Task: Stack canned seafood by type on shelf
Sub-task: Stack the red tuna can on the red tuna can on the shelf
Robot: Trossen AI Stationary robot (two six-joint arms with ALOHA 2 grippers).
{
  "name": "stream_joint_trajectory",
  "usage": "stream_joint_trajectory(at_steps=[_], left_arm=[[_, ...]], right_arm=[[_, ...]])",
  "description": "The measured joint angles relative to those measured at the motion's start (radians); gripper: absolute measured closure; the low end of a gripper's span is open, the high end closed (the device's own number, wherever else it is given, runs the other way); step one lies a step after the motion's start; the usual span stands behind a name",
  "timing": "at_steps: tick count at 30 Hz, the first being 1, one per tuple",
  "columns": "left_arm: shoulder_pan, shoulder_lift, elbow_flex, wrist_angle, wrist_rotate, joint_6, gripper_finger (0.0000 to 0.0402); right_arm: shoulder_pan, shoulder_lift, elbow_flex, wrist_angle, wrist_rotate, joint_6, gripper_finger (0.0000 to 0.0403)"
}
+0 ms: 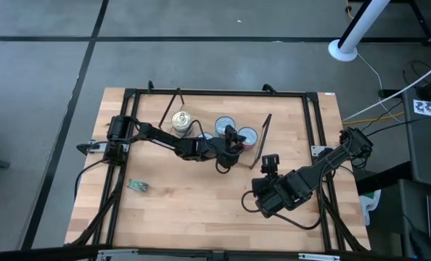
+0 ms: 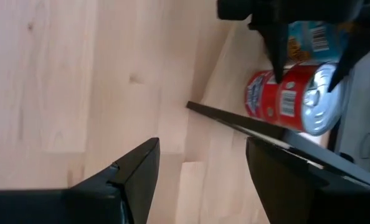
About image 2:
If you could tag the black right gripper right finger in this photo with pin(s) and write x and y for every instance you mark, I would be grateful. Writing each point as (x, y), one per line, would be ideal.
(297, 202)

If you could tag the wooden shelf with black frame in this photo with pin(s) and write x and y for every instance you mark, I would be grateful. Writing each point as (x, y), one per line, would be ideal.
(235, 119)

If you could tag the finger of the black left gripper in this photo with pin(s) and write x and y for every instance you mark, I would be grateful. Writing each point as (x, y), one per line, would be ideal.
(356, 49)
(275, 46)

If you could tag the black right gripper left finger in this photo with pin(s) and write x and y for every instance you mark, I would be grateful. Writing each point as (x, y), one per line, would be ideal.
(79, 208)

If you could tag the red tuna can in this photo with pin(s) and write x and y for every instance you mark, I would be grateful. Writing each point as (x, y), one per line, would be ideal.
(271, 96)
(255, 93)

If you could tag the red green labelled can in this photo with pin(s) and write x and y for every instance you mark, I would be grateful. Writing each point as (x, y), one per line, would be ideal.
(297, 102)

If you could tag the teal yellowfin tuna can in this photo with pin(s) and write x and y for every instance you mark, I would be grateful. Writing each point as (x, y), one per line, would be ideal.
(319, 39)
(298, 46)
(337, 43)

